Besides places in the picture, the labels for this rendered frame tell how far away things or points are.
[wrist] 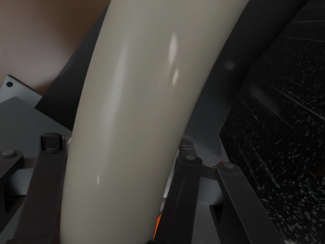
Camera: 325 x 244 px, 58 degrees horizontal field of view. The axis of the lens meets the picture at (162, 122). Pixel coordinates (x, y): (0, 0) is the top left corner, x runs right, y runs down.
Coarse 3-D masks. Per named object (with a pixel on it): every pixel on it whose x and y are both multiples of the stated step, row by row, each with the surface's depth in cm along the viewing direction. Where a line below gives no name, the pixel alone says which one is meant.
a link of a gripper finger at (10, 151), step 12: (0, 156) 13; (12, 156) 13; (0, 168) 12; (12, 168) 13; (0, 180) 12; (0, 192) 12; (0, 204) 12; (12, 204) 13; (0, 216) 12; (12, 216) 13; (0, 228) 12
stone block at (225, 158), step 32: (320, 0) 75; (288, 32) 80; (320, 32) 64; (256, 64) 86; (288, 64) 67; (320, 64) 55; (256, 96) 71; (288, 96) 58; (320, 96) 49; (224, 128) 76; (256, 128) 61; (288, 128) 51; (320, 128) 43; (224, 160) 74; (256, 160) 53; (288, 160) 45; (320, 160) 39; (256, 192) 48; (288, 192) 42; (320, 192) 38; (288, 224) 43; (320, 224) 38
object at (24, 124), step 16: (16, 80) 101; (0, 96) 102; (16, 96) 102; (32, 96) 102; (0, 112) 89; (16, 112) 94; (32, 112) 100; (0, 128) 83; (16, 128) 87; (32, 128) 92; (48, 128) 98; (64, 128) 104; (0, 144) 78; (16, 144) 81; (32, 144) 86; (16, 224) 61; (0, 240) 56
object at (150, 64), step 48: (144, 0) 6; (192, 0) 6; (240, 0) 6; (96, 48) 7; (144, 48) 6; (192, 48) 6; (96, 96) 7; (144, 96) 6; (192, 96) 7; (96, 144) 7; (144, 144) 7; (96, 192) 7; (144, 192) 8; (96, 240) 8; (144, 240) 8
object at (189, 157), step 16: (192, 160) 15; (176, 176) 13; (192, 176) 13; (176, 192) 12; (192, 192) 12; (176, 208) 11; (192, 208) 11; (160, 224) 10; (176, 224) 10; (192, 224) 10; (160, 240) 9; (176, 240) 9
